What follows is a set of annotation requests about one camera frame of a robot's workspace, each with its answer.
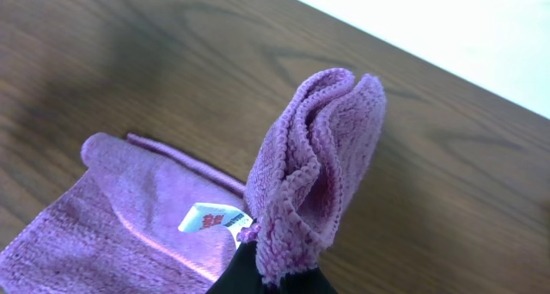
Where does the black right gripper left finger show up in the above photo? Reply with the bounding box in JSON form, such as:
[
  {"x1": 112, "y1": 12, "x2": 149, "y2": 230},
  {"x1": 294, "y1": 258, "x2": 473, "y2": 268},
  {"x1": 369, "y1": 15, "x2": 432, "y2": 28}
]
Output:
[{"x1": 206, "y1": 242, "x2": 265, "y2": 294}]

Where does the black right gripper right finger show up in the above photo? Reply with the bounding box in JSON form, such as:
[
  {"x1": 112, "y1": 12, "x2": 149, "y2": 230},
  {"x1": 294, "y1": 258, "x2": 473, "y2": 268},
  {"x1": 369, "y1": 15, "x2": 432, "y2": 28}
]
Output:
[{"x1": 279, "y1": 267, "x2": 338, "y2": 294}]

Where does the purple microfiber cloth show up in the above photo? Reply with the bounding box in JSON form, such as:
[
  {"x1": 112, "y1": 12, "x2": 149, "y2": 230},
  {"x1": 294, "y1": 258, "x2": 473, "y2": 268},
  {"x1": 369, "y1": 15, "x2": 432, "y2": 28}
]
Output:
[{"x1": 1, "y1": 68, "x2": 386, "y2": 293}]

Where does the white cloth label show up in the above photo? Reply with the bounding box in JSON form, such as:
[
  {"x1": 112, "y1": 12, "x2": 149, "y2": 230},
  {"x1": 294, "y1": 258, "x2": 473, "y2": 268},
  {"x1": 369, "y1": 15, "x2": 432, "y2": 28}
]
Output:
[{"x1": 178, "y1": 203, "x2": 253, "y2": 248}]

